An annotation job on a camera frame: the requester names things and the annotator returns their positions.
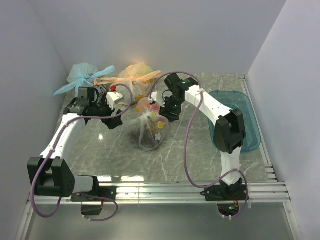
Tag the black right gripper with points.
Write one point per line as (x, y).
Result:
(171, 117)

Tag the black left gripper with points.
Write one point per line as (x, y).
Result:
(113, 122)

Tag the clear lemon-print plastic bag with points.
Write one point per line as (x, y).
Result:
(157, 125)

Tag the red fake pepper bunch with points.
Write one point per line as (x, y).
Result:
(143, 106)

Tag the dark red fake grapes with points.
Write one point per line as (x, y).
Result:
(142, 141)

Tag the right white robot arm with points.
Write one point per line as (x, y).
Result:
(228, 137)

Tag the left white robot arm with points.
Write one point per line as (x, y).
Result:
(50, 174)

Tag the orange tied plastic bag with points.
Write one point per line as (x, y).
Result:
(138, 77)

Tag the blue tied plastic bag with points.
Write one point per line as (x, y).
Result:
(83, 75)

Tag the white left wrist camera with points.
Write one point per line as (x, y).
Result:
(113, 97)

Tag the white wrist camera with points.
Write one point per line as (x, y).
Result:
(113, 97)
(153, 98)

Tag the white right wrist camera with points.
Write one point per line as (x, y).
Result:
(153, 98)

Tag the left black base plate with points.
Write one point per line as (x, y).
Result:
(95, 195)

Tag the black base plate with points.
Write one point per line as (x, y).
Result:
(95, 195)
(224, 192)

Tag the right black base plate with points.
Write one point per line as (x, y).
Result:
(224, 192)

